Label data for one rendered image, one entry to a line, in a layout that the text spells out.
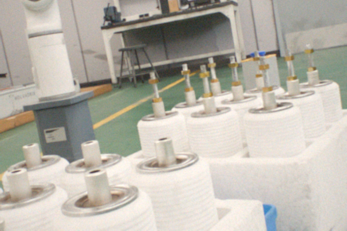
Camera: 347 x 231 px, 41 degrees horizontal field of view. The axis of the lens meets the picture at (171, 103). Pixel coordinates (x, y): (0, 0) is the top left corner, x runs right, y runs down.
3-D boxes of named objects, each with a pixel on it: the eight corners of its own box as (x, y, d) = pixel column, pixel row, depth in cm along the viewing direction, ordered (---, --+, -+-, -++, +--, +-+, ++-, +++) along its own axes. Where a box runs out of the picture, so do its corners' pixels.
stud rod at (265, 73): (268, 101, 78) (261, 56, 77) (265, 101, 79) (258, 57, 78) (273, 100, 79) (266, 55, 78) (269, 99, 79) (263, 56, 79)
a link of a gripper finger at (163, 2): (167, -4, 103) (170, 13, 103) (166, -4, 103) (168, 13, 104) (159, -3, 101) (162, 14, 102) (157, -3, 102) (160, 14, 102)
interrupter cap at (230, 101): (263, 96, 96) (263, 93, 96) (247, 104, 90) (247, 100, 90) (231, 99, 101) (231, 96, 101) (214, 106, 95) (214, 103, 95)
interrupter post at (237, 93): (247, 100, 96) (244, 84, 95) (241, 102, 94) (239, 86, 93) (236, 101, 97) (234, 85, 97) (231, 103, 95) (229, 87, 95)
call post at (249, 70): (258, 176, 125) (240, 62, 122) (268, 167, 131) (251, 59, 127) (283, 176, 121) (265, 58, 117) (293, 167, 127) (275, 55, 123)
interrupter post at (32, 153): (22, 169, 68) (18, 147, 67) (35, 164, 70) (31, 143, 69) (34, 169, 66) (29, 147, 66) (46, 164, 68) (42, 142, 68)
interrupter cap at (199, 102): (215, 102, 100) (214, 99, 100) (184, 110, 97) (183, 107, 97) (198, 101, 107) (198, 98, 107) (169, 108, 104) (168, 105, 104)
